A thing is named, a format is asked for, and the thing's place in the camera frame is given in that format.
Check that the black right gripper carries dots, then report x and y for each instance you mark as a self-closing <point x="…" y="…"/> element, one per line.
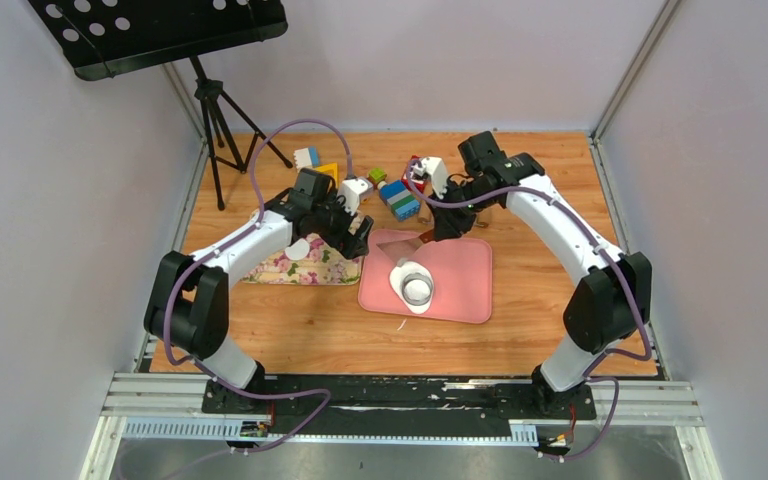
<point x="448" y="225"/>

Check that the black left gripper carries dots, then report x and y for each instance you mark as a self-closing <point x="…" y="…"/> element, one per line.
<point x="352" y="247"/>

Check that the pink rectangular tray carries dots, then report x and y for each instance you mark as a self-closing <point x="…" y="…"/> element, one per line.
<point x="461" y="269"/>

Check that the white dough ball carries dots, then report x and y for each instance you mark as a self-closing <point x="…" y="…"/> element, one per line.
<point x="414" y="285"/>

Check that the wooden dough roller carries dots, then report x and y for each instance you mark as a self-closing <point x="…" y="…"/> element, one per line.
<point x="483" y="219"/>

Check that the metal dough scraper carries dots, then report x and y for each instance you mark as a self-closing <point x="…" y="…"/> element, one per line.
<point x="402" y="250"/>

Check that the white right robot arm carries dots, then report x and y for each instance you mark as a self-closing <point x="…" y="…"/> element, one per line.
<point x="612" y="295"/>

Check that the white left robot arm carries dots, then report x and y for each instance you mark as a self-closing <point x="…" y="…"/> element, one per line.
<point x="189" y="304"/>

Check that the flat white dough wrapper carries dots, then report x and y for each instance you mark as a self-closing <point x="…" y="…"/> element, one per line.
<point x="298" y="250"/>

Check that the floral rectangular tray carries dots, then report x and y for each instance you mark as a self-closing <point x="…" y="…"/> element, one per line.
<point x="323" y="266"/>

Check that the red window toy brick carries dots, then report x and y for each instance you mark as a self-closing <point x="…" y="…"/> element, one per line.
<point x="414" y="182"/>

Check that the blue green white brick stack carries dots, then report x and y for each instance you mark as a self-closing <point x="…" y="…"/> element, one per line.
<point x="399" y="200"/>

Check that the red toy brick car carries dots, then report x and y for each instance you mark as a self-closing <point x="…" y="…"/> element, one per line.
<point x="376" y="178"/>

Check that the white and blue toy block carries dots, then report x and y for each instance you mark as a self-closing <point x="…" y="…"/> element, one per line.
<point x="307" y="157"/>

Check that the black tripod stand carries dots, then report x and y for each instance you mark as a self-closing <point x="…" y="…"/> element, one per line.
<point x="222" y="146"/>

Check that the black perforated stand shelf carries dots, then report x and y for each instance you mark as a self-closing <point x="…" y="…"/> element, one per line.
<point x="105" y="39"/>

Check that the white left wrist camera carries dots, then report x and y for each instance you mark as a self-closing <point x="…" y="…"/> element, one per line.
<point x="354" y="191"/>

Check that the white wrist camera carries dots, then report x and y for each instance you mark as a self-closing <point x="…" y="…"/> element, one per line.
<point x="432" y="174"/>
<point x="354" y="191"/>

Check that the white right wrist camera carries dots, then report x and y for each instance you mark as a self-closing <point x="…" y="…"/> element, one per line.
<point x="432" y="174"/>

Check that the yellow triangular toy frame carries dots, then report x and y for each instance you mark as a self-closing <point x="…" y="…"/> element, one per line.
<point x="330" y="169"/>

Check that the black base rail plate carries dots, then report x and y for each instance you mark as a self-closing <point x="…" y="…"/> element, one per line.
<point x="400" y="406"/>

